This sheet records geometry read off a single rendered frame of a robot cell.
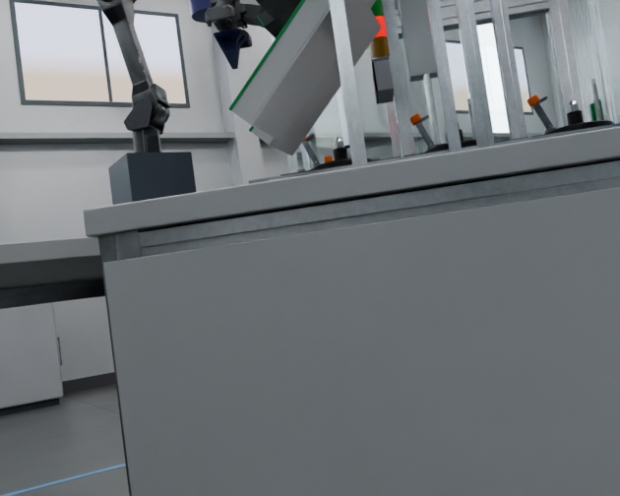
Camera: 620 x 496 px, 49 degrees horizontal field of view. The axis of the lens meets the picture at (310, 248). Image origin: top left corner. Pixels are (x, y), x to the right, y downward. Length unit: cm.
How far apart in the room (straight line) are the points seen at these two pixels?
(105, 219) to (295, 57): 40
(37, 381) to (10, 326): 54
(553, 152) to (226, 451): 45
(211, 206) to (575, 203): 37
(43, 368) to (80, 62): 338
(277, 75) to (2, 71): 699
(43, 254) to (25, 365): 554
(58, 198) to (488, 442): 712
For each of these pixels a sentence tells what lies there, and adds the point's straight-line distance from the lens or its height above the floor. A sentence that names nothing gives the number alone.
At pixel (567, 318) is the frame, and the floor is 68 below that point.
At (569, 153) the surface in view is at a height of 84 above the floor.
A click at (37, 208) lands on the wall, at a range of 762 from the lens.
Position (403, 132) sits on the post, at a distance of 167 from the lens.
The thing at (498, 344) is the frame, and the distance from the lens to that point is 72.
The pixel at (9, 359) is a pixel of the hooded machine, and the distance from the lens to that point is 655.
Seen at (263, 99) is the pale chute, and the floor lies 102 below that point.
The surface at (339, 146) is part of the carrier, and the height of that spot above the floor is 103.
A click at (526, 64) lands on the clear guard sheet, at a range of 296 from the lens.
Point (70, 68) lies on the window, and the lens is 806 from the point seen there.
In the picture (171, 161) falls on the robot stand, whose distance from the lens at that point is 147.
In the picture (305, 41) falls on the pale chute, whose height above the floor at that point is 109.
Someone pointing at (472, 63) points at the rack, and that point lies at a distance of 98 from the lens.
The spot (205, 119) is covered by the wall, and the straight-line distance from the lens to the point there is 840.
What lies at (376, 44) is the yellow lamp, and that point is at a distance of 172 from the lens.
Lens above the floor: 75
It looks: 3 degrees up
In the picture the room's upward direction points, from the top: 8 degrees counter-clockwise
